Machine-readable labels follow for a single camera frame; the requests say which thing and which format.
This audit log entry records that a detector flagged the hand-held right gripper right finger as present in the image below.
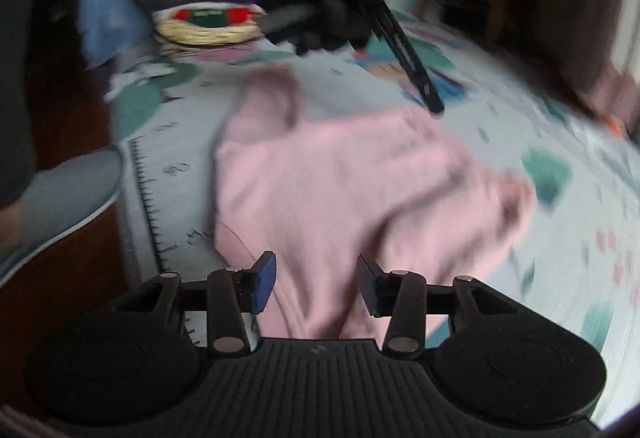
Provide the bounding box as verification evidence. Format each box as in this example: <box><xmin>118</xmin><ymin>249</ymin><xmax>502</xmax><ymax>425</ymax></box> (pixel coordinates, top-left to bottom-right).
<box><xmin>356</xmin><ymin>252</ymin><xmax>526</xmax><ymax>355</ymax></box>

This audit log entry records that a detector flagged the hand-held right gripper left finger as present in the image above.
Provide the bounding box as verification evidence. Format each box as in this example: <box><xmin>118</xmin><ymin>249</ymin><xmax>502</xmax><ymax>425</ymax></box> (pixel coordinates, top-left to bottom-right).
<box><xmin>114</xmin><ymin>250</ymin><xmax>277</xmax><ymax>355</ymax></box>

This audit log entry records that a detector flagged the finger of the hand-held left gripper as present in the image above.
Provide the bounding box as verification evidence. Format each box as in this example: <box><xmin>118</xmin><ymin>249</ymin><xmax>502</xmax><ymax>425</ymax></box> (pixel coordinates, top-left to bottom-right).
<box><xmin>377</xmin><ymin>16</ymin><xmax>446</xmax><ymax>115</ymax></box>

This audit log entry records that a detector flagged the pink sweater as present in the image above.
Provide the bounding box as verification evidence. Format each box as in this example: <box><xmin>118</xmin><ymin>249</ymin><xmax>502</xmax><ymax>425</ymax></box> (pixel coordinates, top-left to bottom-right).
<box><xmin>212</xmin><ymin>68</ymin><xmax>538</xmax><ymax>344</ymax></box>

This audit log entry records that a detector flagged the pile of folded clothes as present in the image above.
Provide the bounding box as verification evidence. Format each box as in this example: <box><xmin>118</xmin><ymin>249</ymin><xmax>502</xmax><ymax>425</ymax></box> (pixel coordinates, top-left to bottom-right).
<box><xmin>152</xmin><ymin>0</ymin><xmax>266</xmax><ymax>54</ymax></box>

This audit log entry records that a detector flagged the printed animal play mat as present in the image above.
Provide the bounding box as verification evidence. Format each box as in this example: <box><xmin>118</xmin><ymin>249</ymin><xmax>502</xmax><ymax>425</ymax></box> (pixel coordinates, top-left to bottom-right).
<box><xmin>105</xmin><ymin>8</ymin><xmax>640</xmax><ymax>419</ymax></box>

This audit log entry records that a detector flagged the pink curtain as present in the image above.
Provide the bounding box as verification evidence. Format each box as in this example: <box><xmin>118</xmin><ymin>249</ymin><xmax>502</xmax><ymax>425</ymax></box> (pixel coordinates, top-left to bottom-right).
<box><xmin>590</xmin><ymin>18</ymin><xmax>640</xmax><ymax>139</ymax></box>

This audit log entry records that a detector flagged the grey slipper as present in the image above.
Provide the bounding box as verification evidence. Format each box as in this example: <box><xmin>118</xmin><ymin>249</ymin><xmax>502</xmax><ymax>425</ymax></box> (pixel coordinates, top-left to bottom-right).
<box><xmin>0</xmin><ymin>148</ymin><xmax>125</xmax><ymax>286</ymax></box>

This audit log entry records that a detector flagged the light blue printed blanket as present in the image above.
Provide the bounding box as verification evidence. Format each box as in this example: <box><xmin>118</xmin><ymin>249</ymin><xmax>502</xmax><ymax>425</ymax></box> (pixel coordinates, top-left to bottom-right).
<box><xmin>75</xmin><ymin>0</ymin><xmax>162</xmax><ymax>68</ymax></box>

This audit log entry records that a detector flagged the person's leg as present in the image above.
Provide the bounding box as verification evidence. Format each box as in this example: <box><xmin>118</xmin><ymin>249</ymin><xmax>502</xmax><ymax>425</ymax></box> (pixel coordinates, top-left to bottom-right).
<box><xmin>0</xmin><ymin>0</ymin><xmax>68</xmax><ymax>269</ymax></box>

